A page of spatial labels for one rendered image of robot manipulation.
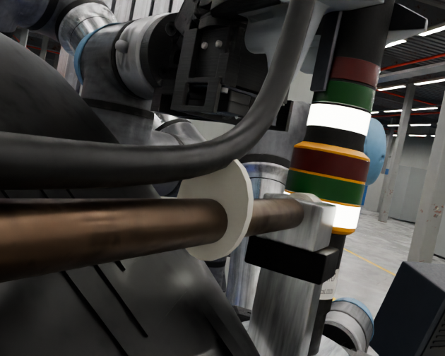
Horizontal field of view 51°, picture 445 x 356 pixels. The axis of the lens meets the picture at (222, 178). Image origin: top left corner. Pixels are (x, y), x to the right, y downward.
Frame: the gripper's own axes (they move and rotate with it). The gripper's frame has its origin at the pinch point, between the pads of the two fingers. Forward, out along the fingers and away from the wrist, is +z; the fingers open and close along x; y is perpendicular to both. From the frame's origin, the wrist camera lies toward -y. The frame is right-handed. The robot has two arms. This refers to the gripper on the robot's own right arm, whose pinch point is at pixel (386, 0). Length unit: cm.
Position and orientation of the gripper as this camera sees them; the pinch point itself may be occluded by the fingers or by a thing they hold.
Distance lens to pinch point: 28.0
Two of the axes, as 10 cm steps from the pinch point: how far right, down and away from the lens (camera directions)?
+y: -1.9, 9.8, 0.5
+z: 6.1, 1.5, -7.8
